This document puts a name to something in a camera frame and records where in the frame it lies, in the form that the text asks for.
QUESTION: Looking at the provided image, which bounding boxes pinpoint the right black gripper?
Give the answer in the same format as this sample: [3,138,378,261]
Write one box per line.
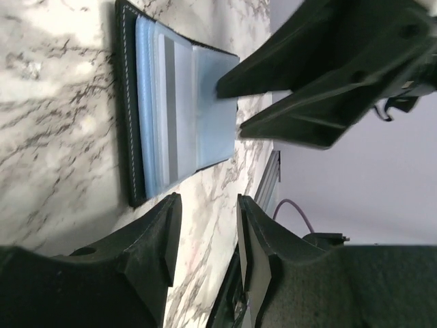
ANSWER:
[373,1,436,122]

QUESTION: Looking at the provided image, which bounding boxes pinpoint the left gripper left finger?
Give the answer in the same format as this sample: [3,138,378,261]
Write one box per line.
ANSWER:
[1,193,181,327]

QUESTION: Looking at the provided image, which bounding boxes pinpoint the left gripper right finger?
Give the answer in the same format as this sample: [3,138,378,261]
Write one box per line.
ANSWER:
[237,195,436,327]

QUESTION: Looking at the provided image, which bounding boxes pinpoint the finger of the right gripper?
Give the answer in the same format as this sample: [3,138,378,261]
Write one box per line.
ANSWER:
[216,1,428,98]
[240,57,426,149]

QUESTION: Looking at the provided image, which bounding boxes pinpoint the black leather card holder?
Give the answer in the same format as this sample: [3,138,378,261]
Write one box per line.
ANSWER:
[115,1,240,208]

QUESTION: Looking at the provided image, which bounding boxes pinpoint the aluminium frame rail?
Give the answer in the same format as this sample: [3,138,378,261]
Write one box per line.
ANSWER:
[254,150,281,216]

